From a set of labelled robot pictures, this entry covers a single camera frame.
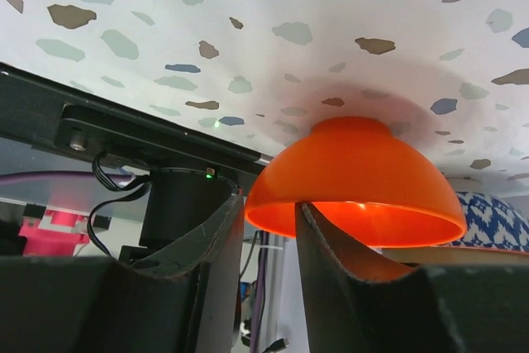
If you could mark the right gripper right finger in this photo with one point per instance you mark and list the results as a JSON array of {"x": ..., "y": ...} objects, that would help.
[{"x": 357, "y": 300}]

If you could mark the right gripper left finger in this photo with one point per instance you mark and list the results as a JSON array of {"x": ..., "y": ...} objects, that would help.
[{"x": 183, "y": 298}]

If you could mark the orange bowl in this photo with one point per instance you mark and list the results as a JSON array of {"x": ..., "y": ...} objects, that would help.
[{"x": 365, "y": 181}]

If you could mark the black glossy bowl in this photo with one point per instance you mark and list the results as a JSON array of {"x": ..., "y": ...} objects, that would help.
[{"x": 497, "y": 234}]

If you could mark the pink clamp fixture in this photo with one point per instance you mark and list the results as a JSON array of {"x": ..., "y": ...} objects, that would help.
[{"x": 51, "y": 232}]

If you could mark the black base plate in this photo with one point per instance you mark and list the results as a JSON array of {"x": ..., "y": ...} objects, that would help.
[{"x": 39, "y": 111}]

